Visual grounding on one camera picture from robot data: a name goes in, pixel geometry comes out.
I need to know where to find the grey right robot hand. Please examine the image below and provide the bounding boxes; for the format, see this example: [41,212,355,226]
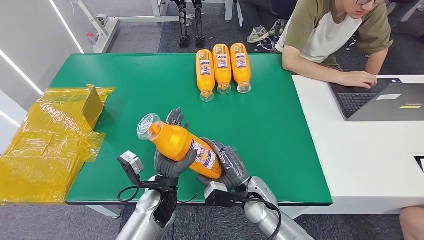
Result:
[196,137,252,192]

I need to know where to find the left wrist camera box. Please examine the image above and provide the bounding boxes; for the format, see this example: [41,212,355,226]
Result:
[116,150,157,192]

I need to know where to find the black edged device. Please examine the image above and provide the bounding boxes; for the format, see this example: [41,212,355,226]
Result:
[413,155,424,174]

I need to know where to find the orange juice bottle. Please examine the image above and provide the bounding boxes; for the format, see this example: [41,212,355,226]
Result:
[195,48,216,103]
[136,112,225,181]
[229,42,253,95]
[211,43,233,96]

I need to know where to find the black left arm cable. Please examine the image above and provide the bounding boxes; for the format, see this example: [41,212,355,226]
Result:
[117,185,141,204]

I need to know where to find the white table leg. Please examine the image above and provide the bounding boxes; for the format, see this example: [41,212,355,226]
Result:
[84,205,123,221]

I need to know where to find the black and white humanoid robot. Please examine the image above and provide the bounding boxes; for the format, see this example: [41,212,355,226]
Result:
[169,0,207,50]

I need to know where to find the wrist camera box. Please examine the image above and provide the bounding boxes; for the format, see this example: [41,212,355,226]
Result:
[203,181,247,209]
[116,150,157,192]

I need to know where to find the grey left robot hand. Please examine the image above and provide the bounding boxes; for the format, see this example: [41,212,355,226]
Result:
[154,107,199,180]

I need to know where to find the grey laptop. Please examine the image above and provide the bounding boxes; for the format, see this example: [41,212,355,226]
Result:
[327,77,424,123]

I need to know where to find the wall light strip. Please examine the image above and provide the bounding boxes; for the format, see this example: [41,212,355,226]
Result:
[0,48,45,97]
[48,0,86,55]

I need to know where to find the yellow tape-wrapped cardboard box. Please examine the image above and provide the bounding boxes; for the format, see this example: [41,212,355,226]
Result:
[0,84,116,205]

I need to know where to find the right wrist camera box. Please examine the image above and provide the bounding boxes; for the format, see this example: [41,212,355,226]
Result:
[203,181,247,209]

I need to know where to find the green table mat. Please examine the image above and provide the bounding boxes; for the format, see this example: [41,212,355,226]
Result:
[48,52,334,207]

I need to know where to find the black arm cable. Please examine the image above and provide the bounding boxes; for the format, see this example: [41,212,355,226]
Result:
[117,185,141,204]
[244,195,283,240]

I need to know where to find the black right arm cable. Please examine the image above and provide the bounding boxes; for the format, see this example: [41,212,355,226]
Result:
[244,195,283,240]

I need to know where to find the white metal stand frame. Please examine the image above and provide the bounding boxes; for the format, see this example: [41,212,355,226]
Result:
[74,0,235,55]

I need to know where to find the person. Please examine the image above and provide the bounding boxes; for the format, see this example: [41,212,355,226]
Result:
[274,0,395,90]
[398,204,424,240]
[237,0,300,45]

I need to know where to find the white desk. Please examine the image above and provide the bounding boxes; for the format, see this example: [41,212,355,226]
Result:
[279,74,424,216]

